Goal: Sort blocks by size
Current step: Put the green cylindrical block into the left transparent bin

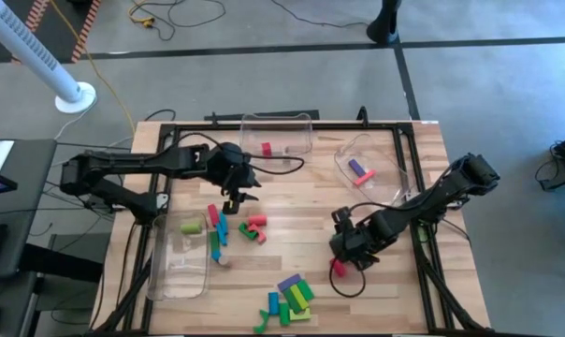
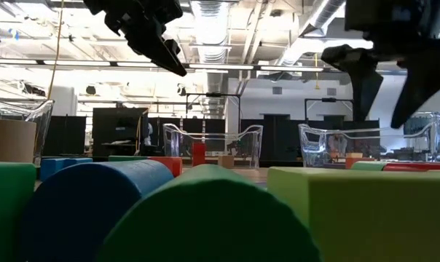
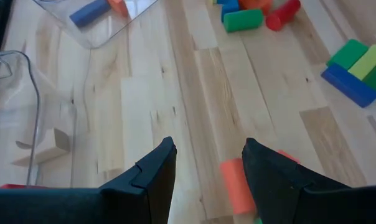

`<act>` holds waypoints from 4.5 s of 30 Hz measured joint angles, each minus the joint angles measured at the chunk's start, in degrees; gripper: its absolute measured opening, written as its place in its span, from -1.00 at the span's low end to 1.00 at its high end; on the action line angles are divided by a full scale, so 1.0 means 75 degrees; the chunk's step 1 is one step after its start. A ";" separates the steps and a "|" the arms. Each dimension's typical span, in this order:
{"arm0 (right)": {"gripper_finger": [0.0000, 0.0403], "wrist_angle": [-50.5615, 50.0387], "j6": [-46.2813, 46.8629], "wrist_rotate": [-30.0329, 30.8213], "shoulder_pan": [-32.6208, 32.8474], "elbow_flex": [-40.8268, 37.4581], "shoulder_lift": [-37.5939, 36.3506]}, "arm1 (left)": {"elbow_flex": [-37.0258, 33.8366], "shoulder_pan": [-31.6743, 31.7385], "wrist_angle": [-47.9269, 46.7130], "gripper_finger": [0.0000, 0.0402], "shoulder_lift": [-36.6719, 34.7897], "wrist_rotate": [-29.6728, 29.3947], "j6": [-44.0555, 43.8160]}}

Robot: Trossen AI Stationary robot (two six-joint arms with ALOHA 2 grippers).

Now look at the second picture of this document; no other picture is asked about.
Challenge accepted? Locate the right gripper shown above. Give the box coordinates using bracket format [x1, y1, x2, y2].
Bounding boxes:
[321, 0, 440, 129]

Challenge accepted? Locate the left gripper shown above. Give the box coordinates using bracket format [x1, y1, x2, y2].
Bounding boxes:
[83, 0, 189, 78]

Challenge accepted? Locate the orange block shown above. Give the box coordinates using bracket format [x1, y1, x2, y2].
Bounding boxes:
[345, 156, 376, 170]

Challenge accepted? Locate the red cylinder block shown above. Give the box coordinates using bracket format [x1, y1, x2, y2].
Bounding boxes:
[146, 156, 184, 178]
[382, 162, 440, 172]

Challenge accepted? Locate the red rectangular block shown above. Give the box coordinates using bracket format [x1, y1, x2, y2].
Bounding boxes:
[191, 142, 208, 167]

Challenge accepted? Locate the green cylinder block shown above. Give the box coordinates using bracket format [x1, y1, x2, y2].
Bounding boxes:
[107, 155, 149, 163]
[95, 163, 323, 262]

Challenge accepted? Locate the small natural wood block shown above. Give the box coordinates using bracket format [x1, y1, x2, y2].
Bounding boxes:
[218, 155, 235, 169]

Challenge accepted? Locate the blue cylinder block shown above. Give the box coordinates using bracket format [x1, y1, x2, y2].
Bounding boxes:
[17, 159, 175, 262]

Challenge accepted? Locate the ceiling light strip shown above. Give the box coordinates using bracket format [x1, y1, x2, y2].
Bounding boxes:
[0, 60, 329, 74]

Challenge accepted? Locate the person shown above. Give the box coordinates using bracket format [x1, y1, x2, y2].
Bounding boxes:
[329, 133, 348, 154]

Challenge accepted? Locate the green rectangular block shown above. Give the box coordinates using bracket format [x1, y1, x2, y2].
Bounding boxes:
[350, 160, 388, 172]

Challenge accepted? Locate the black cabinet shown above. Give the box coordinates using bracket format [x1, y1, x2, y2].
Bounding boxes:
[92, 107, 149, 157]

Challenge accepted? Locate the clear plastic bin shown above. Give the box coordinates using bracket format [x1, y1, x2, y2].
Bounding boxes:
[298, 111, 440, 168]
[0, 98, 56, 161]
[162, 122, 264, 170]

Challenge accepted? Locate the black partition panel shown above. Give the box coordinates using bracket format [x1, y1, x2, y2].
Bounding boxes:
[43, 115, 87, 156]

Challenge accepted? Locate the light green arch block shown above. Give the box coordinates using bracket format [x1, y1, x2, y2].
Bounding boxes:
[266, 166, 440, 262]

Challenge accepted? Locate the blue rectangular block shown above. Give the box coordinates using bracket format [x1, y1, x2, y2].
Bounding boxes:
[39, 156, 94, 182]

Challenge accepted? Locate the natural wood cylinder block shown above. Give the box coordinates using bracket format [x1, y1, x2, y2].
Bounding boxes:
[0, 119, 37, 164]

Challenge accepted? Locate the black gantry frame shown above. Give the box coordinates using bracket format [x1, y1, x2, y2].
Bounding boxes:
[185, 92, 242, 124]
[304, 97, 355, 123]

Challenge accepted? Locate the short yellow hanging cord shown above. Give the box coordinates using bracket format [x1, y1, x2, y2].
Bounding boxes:
[313, 52, 321, 90]

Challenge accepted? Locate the yellow hanging cable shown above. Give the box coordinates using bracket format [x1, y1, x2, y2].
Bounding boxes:
[47, 0, 65, 101]

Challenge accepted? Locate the long black partition wall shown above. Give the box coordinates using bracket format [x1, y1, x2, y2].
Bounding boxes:
[148, 113, 381, 163]

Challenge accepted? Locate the black aluminium table frame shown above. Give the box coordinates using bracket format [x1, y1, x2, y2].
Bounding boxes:
[41, 154, 305, 168]

